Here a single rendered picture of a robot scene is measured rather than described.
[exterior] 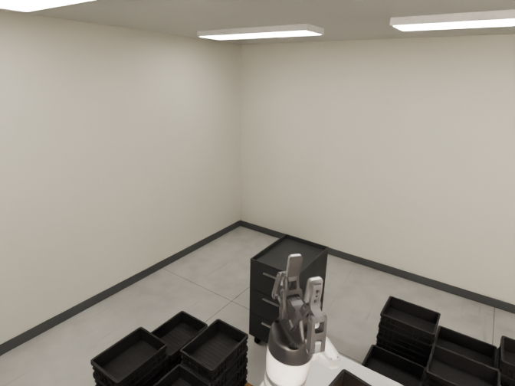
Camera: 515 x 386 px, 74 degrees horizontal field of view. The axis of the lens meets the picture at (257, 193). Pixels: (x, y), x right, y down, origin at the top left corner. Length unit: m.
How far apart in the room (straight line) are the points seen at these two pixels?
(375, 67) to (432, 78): 0.62
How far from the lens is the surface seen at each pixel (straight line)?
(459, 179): 4.25
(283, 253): 3.11
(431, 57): 4.19
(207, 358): 2.67
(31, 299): 3.86
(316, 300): 0.51
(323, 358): 0.62
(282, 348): 0.57
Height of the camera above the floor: 2.36
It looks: 19 degrees down
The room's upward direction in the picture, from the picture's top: 1 degrees clockwise
